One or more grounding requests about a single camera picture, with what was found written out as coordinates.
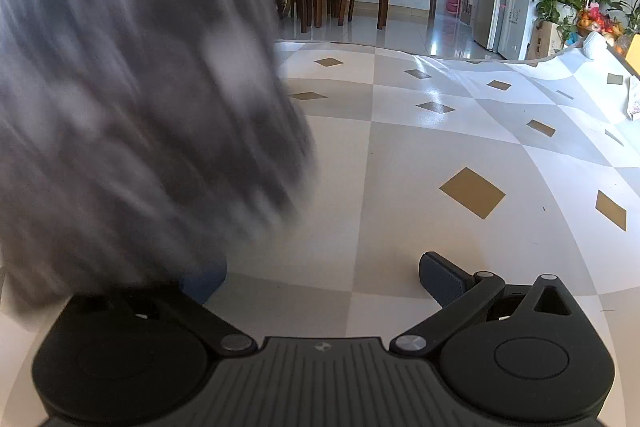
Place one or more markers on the orange fruit basket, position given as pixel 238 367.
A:
pixel 595 19

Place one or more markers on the cardboard box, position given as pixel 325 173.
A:
pixel 545 39

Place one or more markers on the grey patterned garment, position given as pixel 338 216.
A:
pixel 125 107

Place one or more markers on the white printed paper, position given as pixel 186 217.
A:
pixel 634 102

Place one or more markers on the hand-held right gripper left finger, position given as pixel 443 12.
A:
pixel 207 282

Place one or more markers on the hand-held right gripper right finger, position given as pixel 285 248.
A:
pixel 445 279

